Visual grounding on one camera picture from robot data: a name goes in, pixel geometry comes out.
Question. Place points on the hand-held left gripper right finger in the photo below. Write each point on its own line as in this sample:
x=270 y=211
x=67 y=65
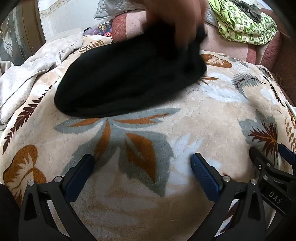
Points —
x=204 y=178

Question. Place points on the grey quilted pillow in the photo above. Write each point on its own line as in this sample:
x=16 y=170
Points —
x=115 y=9

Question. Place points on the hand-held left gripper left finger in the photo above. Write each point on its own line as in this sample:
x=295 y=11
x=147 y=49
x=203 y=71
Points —
x=78 y=178

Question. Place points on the purple cloth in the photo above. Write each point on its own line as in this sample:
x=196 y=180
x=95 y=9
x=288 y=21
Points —
x=91 y=32

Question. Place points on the green patterned quilt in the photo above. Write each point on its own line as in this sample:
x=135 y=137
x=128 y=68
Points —
x=240 y=27

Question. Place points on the wooden door with glass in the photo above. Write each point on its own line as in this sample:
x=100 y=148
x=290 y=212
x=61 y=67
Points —
x=30 y=25

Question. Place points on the leaf print blanket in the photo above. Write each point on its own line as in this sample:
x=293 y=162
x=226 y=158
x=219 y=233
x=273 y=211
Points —
x=196 y=120

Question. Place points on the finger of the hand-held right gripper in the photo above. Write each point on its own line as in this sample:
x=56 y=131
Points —
x=259 y=160
x=288 y=153

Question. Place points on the colourful packet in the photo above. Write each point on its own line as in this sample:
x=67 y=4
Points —
x=104 y=29

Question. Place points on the beige fleece cloth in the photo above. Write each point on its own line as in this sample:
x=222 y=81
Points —
x=30 y=67

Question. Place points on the red pink headboard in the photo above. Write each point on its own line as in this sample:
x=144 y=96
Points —
x=272 y=53

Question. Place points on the black pants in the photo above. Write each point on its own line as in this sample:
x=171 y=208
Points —
x=127 y=81

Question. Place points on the dark cloth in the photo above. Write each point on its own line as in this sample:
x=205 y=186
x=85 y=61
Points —
x=7 y=213

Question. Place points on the dark grey garment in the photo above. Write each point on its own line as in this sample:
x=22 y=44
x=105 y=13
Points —
x=251 y=10

